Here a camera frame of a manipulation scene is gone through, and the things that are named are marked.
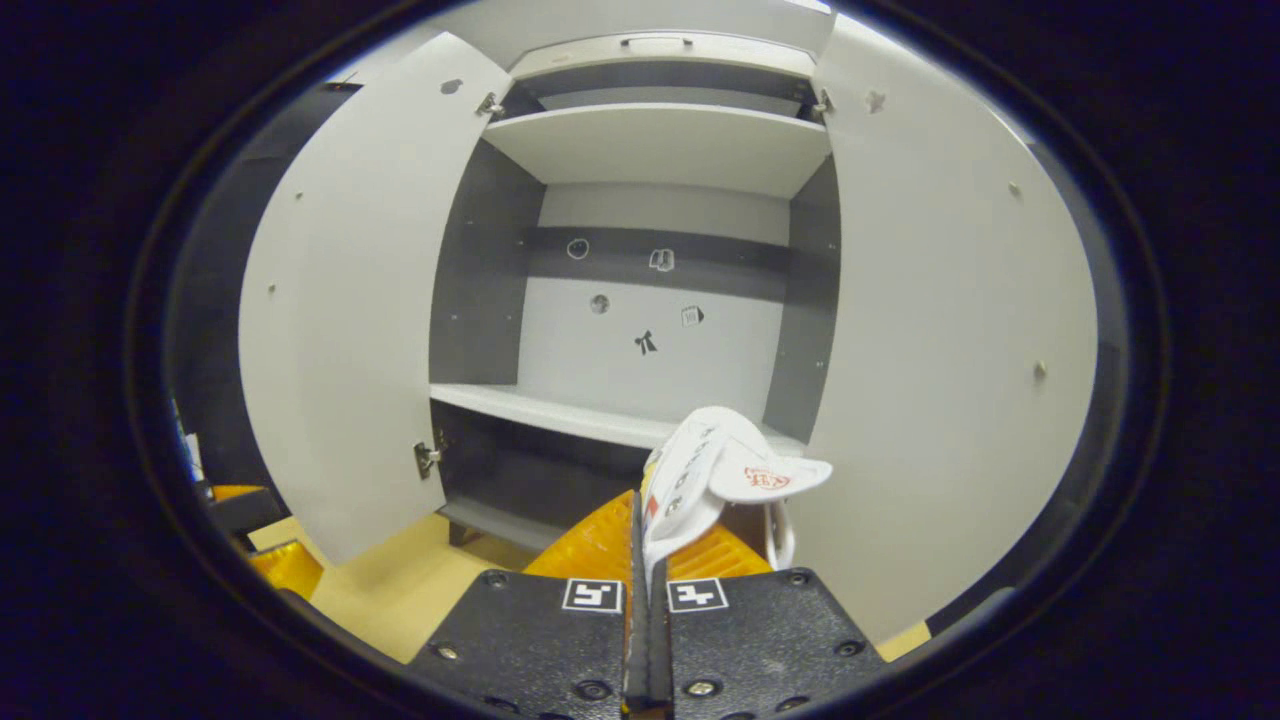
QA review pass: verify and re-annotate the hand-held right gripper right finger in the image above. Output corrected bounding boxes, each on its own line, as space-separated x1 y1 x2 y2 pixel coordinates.
648 520 891 719

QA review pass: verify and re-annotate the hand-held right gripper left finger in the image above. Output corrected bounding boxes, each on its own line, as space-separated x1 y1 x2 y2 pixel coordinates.
405 490 646 716

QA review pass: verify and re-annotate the white canvas shoe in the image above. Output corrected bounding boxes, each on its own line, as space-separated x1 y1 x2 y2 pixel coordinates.
640 405 834 601

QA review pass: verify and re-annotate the white shoe cabinet door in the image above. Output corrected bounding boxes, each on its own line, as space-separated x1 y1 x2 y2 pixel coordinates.
238 32 513 566
780 15 1099 646

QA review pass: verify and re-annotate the white cabinet drawer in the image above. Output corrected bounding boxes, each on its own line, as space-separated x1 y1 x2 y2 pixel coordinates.
510 32 816 81

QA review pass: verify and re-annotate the black backdrop cloth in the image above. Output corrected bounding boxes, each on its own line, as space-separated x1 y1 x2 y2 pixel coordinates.
165 85 1131 641

